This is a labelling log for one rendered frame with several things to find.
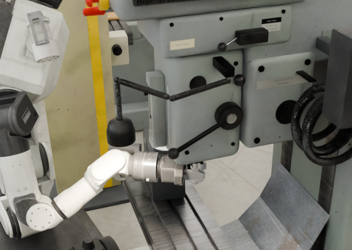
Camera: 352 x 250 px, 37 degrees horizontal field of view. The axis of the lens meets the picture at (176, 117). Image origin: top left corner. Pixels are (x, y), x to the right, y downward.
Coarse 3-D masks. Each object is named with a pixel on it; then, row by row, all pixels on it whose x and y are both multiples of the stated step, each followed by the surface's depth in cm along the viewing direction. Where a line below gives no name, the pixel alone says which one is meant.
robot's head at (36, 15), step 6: (36, 12) 138; (30, 18) 137; (36, 18) 138; (42, 18) 138; (48, 18) 142; (30, 24) 137; (42, 24) 138; (42, 30) 138; (36, 36) 137; (36, 42) 137; (42, 42) 138; (48, 42) 138
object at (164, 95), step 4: (120, 80) 125; (124, 80) 124; (124, 84) 124; (128, 84) 123; (132, 84) 122; (136, 84) 122; (136, 88) 122; (140, 88) 121; (144, 88) 120; (148, 88) 120; (148, 92) 120; (152, 92) 119; (156, 92) 118; (160, 92) 118; (160, 96) 118; (164, 96) 117; (168, 96) 117; (172, 96) 116
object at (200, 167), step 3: (189, 165) 152; (201, 165) 152; (189, 168) 152; (192, 168) 152; (195, 168) 151; (198, 168) 152; (201, 168) 152; (189, 180) 154; (192, 180) 154; (195, 180) 153; (198, 180) 154; (201, 180) 154
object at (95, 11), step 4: (84, 8) 134; (88, 8) 134; (92, 8) 134; (96, 8) 134; (108, 8) 135; (84, 12) 133; (88, 12) 134; (92, 12) 134; (96, 12) 134; (100, 12) 134; (104, 12) 135
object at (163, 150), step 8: (144, 128) 202; (144, 136) 200; (144, 144) 203; (160, 152) 185; (152, 184) 188; (160, 184) 189; (168, 184) 190; (184, 184) 191; (152, 192) 190; (160, 192) 190; (168, 192) 191; (176, 192) 192; (184, 192) 192
